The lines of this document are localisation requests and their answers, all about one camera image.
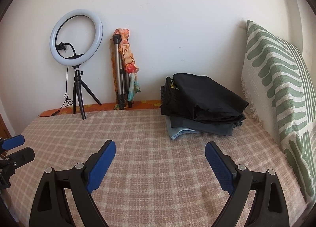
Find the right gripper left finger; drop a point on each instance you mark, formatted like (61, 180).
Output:
(98, 164)

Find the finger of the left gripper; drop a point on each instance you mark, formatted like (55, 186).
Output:
(20, 158)
(13, 142)

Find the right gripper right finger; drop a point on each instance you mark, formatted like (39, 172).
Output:
(223, 167)

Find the black pants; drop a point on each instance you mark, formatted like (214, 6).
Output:
(204, 100)

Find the grey folded garment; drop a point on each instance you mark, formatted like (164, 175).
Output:
(217, 129)

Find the pink plaid bed blanket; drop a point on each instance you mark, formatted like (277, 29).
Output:
(153, 180)

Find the light blue folded jeans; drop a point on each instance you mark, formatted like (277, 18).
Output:
(175, 132)

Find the black mini tripod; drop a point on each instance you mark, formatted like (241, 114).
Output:
(77, 92)

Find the silver folded tripod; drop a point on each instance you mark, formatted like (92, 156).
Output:
(122, 78)

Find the black yellow folded garment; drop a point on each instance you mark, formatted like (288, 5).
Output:
(170, 98)

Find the green leaf white pillow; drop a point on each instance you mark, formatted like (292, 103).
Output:
(278, 86)

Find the white ring light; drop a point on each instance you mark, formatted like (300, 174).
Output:
(76, 37)

